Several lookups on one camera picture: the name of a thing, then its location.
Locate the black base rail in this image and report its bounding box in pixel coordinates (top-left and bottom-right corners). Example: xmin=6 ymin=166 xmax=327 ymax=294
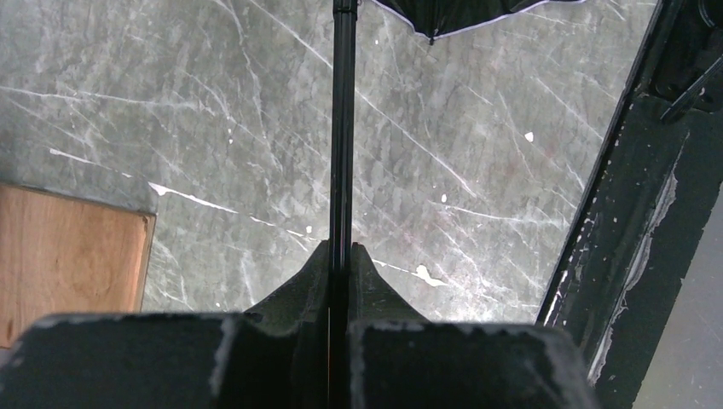
xmin=537 ymin=1 xmax=722 ymax=408

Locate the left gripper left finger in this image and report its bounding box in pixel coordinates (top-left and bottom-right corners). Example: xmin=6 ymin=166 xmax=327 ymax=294
xmin=1 ymin=242 xmax=329 ymax=408

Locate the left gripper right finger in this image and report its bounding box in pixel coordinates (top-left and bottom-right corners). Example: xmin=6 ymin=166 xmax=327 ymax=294
xmin=345 ymin=244 xmax=599 ymax=408

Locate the wooden board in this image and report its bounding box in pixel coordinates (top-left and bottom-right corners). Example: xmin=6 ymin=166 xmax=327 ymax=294
xmin=1 ymin=183 xmax=156 ymax=349

